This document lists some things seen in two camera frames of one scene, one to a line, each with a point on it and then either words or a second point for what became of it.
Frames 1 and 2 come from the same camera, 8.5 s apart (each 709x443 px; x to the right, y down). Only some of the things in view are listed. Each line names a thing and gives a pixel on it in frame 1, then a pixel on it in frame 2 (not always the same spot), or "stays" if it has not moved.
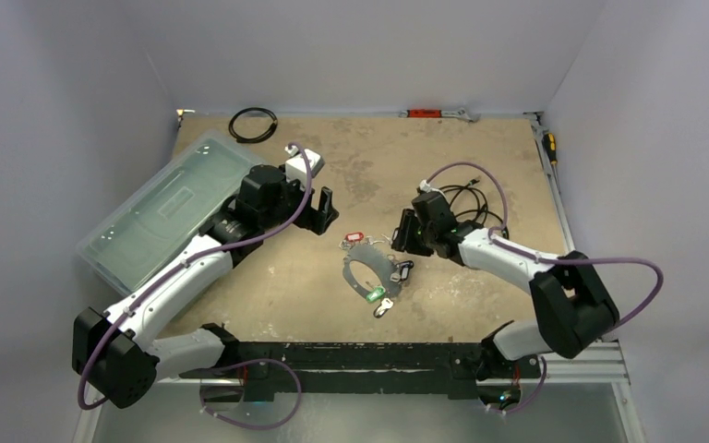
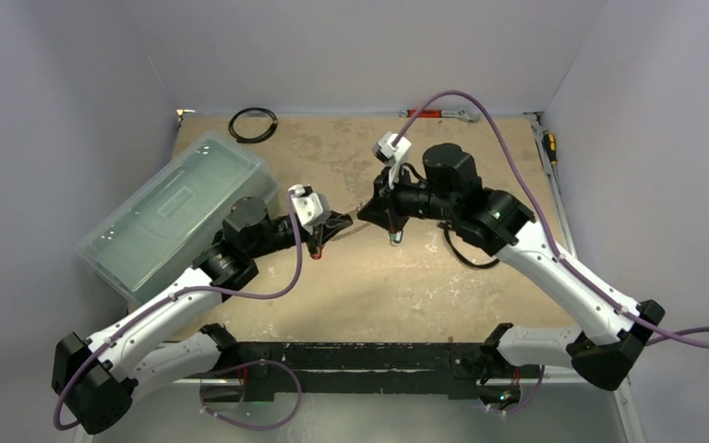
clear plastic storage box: x=164 y=219 stays
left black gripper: x=314 y=220 → x=334 y=221
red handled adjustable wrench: x=422 y=113 stays
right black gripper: x=415 y=233 → x=380 y=204
